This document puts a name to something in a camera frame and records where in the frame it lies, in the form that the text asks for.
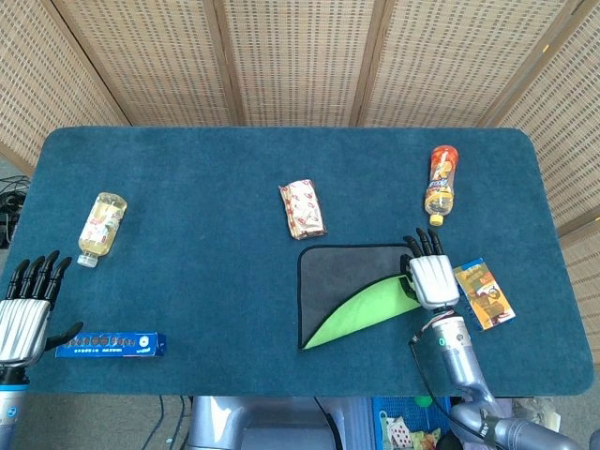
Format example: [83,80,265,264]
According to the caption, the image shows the blue box at edge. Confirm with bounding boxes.
[453,257,517,332]

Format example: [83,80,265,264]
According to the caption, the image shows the blue felt table cover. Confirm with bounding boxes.
[0,126,594,398]

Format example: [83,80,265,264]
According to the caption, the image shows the orange-label bottle with yellow cap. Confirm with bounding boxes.
[424,145,459,228]

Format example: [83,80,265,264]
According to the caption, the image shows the grey green-backed cloth mat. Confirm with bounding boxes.
[297,243,423,352]

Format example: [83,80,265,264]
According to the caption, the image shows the beige red-print snack packet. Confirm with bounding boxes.
[278,179,328,241]

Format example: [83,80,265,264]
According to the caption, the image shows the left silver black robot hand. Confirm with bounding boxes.
[0,249,84,369]

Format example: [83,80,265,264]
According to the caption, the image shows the clear bottle with pale liquid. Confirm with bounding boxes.
[76,191,128,269]

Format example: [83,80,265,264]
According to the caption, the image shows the black floor cables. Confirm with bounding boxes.
[0,175,30,249]

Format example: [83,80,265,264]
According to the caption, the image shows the long blue cookie box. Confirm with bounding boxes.
[54,331,168,359]

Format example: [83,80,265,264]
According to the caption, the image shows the woven wooden folding screen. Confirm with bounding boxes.
[0,0,600,357]

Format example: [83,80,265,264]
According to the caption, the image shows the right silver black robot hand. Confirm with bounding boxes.
[399,228,461,311]

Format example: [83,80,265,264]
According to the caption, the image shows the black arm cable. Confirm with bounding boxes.
[408,332,474,430]

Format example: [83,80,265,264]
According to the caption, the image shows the blue plastic crate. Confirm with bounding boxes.
[372,397,455,450]

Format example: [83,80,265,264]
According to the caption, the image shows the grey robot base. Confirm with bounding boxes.
[187,396,376,450]

